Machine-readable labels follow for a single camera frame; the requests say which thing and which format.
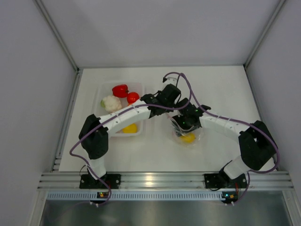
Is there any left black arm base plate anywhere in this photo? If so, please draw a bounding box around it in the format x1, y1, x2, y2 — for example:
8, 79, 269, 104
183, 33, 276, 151
79, 173, 121, 189

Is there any fake white cauliflower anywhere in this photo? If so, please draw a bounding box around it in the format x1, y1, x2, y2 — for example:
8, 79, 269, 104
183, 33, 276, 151
100, 96, 122, 113

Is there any fake yellow lemon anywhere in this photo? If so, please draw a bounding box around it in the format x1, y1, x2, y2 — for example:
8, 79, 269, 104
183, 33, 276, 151
122, 123, 138, 134

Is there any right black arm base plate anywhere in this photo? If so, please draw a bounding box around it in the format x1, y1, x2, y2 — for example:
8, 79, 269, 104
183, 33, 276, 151
204, 173, 225, 190

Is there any white plastic basket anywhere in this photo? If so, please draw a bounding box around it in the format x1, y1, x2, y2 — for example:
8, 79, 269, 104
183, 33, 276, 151
92, 80, 145, 137

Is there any aluminium mounting rail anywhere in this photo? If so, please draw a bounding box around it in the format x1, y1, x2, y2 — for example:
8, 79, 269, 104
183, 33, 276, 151
38, 171, 294, 191

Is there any white slotted cable duct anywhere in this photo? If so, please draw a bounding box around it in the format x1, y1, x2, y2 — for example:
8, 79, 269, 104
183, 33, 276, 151
47, 191, 236, 201

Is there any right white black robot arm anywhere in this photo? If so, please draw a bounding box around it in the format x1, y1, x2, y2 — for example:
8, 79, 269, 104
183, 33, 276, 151
172, 98, 278, 189

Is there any small yellow fake fruit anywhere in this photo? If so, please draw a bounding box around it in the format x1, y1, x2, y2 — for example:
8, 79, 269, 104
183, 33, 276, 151
180, 133, 196, 144

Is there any fake red bell pepper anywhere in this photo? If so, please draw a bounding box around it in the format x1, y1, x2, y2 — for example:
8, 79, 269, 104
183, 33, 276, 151
112, 84, 129, 98

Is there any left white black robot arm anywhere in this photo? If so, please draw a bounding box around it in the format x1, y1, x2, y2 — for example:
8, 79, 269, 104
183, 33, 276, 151
79, 84, 181, 188

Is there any fake red tomato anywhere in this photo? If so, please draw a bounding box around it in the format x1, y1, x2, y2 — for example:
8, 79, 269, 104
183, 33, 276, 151
127, 92, 140, 104

